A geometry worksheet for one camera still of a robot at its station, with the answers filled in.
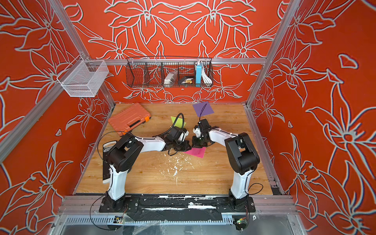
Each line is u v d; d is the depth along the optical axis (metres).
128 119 1.03
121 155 0.53
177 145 0.82
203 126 0.79
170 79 0.92
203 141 0.80
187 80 0.87
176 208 0.73
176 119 0.81
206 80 0.91
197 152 0.91
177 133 0.78
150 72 1.01
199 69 0.84
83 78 0.91
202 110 1.19
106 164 0.87
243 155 0.49
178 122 1.38
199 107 1.18
